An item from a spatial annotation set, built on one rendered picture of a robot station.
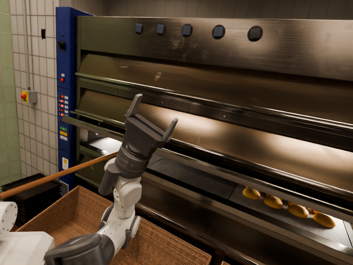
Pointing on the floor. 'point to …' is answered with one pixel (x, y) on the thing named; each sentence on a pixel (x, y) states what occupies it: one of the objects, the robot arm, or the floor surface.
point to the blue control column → (62, 22)
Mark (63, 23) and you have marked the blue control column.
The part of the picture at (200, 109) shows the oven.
